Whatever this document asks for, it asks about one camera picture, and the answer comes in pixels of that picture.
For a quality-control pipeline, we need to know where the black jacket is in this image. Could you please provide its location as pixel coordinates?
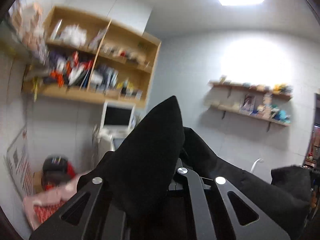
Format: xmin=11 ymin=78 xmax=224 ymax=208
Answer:
xmin=77 ymin=96 xmax=311 ymax=239

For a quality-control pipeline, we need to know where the white clothes hanger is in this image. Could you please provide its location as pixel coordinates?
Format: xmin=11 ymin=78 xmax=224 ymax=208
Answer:
xmin=250 ymin=158 xmax=264 ymax=174

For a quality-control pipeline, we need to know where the pink polka dot blanket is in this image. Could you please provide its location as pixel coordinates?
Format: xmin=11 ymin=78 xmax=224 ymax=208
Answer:
xmin=23 ymin=172 xmax=87 ymax=231

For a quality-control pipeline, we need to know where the dark cap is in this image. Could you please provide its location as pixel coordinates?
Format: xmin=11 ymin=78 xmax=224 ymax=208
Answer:
xmin=42 ymin=156 xmax=76 ymax=188

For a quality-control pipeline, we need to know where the white medical device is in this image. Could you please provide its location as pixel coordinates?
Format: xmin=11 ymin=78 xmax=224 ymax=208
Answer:
xmin=96 ymin=129 xmax=132 ymax=161

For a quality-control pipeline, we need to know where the white monitor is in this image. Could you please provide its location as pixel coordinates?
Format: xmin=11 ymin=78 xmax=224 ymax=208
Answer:
xmin=100 ymin=101 xmax=136 ymax=131

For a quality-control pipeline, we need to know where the lower small wall shelf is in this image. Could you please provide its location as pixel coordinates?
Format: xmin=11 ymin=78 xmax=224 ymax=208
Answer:
xmin=204 ymin=100 xmax=292 ymax=132

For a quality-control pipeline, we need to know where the small wall shelf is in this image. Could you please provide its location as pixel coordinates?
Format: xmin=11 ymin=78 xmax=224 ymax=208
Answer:
xmin=208 ymin=80 xmax=293 ymax=101
xmin=204 ymin=100 xmax=292 ymax=132

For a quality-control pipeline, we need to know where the upper small wall shelf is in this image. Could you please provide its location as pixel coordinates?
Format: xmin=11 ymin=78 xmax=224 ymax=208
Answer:
xmin=208 ymin=80 xmax=293 ymax=101

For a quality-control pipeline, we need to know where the large wooden wall shelf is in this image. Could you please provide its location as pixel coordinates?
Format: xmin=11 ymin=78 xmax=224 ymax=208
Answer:
xmin=22 ymin=6 xmax=161 ymax=108

